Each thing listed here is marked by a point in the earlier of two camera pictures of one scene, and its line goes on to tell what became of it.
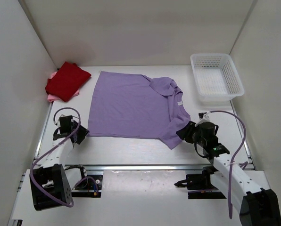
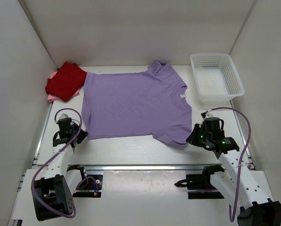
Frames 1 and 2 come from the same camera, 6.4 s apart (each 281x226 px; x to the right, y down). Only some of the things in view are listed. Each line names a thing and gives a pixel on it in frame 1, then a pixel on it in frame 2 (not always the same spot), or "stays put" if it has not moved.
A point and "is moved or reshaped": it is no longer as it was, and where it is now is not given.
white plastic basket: x=218 y=79 stays put
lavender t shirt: x=135 y=105 is moved or reshaped
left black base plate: x=86 y=188 stays put
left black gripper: x=84 y=132 stays put
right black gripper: x=185 y=133 to x=193 y=138
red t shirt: x=69 y=79 stays put
